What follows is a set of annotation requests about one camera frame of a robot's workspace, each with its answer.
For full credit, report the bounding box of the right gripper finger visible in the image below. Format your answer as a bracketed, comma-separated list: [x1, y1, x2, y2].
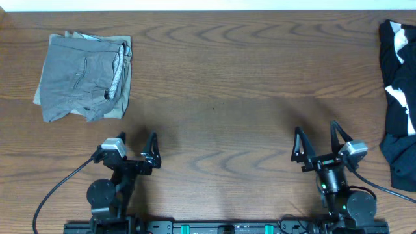
[330, 120, 354, 154]
[291, 127, 315, 162]

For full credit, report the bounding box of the dark navy t-shirt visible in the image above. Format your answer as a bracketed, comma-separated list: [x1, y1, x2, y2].
[380, 134, 415, 192]

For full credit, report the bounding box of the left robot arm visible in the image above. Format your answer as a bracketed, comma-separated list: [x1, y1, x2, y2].
[86, 132, 161, 222]

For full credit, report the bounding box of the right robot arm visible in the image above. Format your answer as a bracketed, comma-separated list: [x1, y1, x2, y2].
[291, 120, 376, 232]

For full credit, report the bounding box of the black and white garment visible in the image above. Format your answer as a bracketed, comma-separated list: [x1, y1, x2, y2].
[379, 19, 415, 137]

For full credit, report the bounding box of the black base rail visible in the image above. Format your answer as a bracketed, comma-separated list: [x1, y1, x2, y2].
[63, 219, 390, 234]

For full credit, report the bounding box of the right black cable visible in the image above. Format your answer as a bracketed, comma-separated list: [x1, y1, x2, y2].
[347, 162, 416, 205]

